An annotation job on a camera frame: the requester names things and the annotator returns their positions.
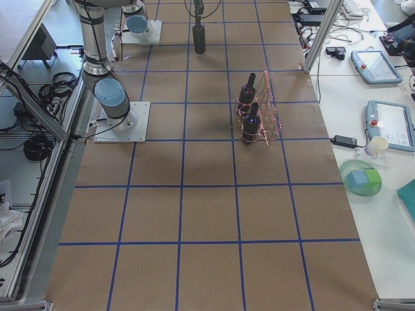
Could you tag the black power adapter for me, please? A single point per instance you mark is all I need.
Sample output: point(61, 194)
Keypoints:
point(344, 141)

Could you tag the teach pendant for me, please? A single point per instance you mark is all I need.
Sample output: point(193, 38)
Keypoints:
point(391, 121)
point(375, 68)

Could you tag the dark wine bottle far slot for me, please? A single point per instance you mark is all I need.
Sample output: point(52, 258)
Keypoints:
point(247, 94)

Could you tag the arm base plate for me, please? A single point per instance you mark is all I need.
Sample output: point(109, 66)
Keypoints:
point(142, 32)
point(132, 129)

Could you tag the far teach pendant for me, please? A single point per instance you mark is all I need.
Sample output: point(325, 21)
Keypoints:
point(375, 68)

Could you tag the black game controller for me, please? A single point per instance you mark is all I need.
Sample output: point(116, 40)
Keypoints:
point(336, 52)

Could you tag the teal board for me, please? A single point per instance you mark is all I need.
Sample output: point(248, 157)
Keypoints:
point(407, 195)

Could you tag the dark wine bottle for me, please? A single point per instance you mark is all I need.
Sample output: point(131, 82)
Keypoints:
point(199, 38)
point(251, 124)

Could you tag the white paper cup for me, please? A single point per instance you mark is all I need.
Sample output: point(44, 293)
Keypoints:
point(376, 145)

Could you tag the copper wire wine basket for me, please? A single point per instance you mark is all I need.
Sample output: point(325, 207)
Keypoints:
point(269, 126)

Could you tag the black controller box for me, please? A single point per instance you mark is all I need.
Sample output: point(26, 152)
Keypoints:
point(42, 47)

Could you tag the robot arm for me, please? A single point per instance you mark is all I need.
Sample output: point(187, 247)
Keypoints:
point(97, 74)
point(137, 10)

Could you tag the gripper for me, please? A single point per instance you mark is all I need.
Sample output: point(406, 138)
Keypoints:
point(198, 5)

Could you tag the blue foam cube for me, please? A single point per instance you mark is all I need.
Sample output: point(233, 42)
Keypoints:
point(355, 181)

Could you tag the aluminium frame post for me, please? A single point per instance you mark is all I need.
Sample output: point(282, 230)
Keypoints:
point(325, 26)

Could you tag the near teach pendant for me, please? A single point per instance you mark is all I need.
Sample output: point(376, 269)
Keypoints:
point(391, 121)

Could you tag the green foam cube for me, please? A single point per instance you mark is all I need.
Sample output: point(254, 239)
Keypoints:
point(373, 177)

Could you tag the green plastic bowl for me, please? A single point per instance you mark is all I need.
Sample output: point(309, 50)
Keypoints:
point(355, 164)

